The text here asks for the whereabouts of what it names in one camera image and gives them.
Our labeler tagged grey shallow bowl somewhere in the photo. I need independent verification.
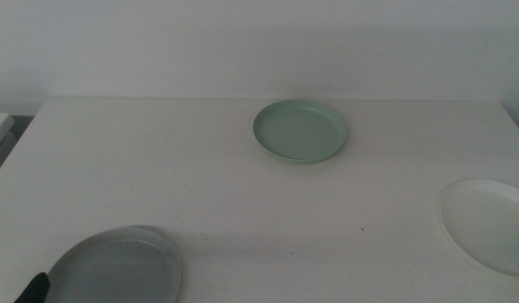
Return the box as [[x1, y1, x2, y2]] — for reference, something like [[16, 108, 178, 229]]
[[44, 226, 183, 303]]

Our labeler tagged pale green shallow bowl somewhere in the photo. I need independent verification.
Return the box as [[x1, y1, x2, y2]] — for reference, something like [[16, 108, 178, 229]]
[[252, 98, 348, 165]]

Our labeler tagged white shallow bowl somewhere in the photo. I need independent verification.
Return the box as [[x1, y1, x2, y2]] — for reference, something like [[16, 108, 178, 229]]
[[439, 178, 519, 278]]

